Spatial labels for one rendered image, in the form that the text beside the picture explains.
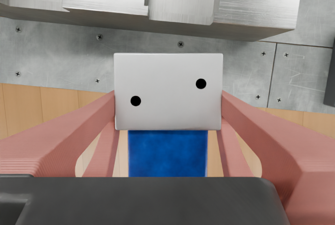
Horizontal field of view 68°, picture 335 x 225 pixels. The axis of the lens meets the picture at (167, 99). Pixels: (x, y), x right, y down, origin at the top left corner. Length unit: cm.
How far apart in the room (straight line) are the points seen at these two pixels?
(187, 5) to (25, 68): 19
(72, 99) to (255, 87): 20
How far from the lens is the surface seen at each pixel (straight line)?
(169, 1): 22
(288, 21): 20
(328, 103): 31
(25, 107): 32
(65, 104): 30
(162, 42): 27
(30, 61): 31
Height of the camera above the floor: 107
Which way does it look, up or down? 82 degrees down
